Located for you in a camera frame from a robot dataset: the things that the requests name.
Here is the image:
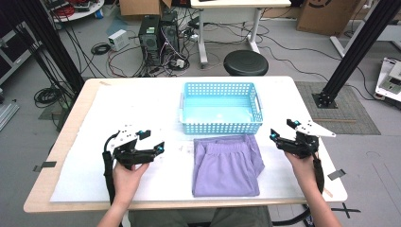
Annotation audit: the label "small white box device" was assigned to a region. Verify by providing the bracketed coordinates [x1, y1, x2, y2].
[107, 28, 131, 52]

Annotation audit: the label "white desk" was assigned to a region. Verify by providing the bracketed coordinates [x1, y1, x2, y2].
[189, 0, 293, 69]

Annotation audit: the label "black tape cross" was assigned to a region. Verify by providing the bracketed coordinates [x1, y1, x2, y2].
[330, 201, 361, 219]

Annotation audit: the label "purple pants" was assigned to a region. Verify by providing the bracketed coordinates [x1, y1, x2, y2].
[191, 133, 266, 199]

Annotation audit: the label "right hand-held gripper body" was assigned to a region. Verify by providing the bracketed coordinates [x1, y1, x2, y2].
[276, 118, 338, 160]

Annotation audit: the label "round black stool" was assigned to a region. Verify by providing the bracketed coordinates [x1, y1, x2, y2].
[222, 49, 270, 78]

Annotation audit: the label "black metal post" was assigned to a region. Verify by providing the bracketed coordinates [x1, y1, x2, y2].
[311, 0, 401, 110]
[11, 0, 86, 95]

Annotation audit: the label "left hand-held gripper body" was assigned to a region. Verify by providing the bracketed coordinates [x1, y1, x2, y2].
[111, 124, 159, 171]

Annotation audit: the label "light blue plastic basket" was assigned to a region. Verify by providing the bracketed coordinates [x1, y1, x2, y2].
[178, 81, 265, 136]

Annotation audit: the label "grey floor mat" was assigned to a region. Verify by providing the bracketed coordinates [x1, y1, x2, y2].
[294, 80, 382, 136]

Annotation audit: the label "person's legs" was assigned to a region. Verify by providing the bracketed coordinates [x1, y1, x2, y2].
[127, 205, 274, 227]

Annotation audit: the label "white table sheet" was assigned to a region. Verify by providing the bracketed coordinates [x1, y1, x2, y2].
[49, 83, 318, 203]

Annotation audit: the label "black left gripper strap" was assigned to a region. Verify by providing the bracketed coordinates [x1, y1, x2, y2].
[101, 131, 120, 206]

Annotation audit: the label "grey tape strip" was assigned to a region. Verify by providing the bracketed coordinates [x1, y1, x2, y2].
[32, 160, 58, 173]
[326, 168, 347, 182]

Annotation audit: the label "round white table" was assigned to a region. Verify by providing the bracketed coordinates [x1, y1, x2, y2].
[43, 0, 106, 24]

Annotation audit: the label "black right gripper strap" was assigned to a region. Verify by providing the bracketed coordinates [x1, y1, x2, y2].
[311, 156, 326, 195]

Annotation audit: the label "large black cable coil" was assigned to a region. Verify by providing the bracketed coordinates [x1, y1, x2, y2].
[33, 86, 64, 109]

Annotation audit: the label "white flat machine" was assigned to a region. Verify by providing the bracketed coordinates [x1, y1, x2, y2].
[374, 57, 401, 104]

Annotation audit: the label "person's left hand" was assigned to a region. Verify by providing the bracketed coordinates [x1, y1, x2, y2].
[112, 161, 151, 206]

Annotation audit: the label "red cable bundle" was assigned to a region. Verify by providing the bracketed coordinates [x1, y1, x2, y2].
[52, 4, 77, 19]

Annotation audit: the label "person's right hand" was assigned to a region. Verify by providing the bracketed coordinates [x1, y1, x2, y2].
[283, 150, 317, 187]

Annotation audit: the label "small black cable coil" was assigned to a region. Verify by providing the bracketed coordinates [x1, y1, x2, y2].
[90, 42, 113, 57]

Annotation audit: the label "black gripper strap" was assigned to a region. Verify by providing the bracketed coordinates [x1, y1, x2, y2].
[311, 156, 326, 195]
[101, 131, 120, 206]

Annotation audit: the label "black computer tower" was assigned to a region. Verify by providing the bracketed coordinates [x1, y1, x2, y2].
[160, 10, 182, 64]
[137, 14, 163, 68]

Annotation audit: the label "large cardboard box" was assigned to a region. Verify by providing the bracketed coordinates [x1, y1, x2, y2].
[295, 0, 364, 37]

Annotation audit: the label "small cardboard box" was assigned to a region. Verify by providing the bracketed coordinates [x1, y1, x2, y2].
[118, 0, 173, 18]

